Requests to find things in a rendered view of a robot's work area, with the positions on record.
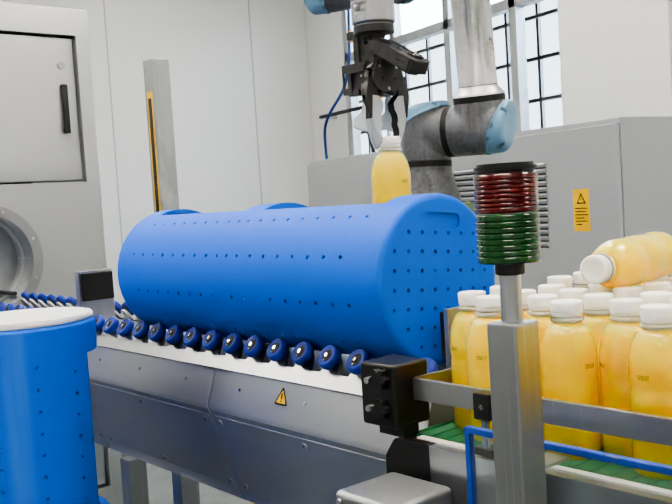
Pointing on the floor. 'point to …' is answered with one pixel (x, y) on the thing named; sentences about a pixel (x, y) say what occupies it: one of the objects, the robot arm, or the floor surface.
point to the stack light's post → (517, 412)
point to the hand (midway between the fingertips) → (389, 141)
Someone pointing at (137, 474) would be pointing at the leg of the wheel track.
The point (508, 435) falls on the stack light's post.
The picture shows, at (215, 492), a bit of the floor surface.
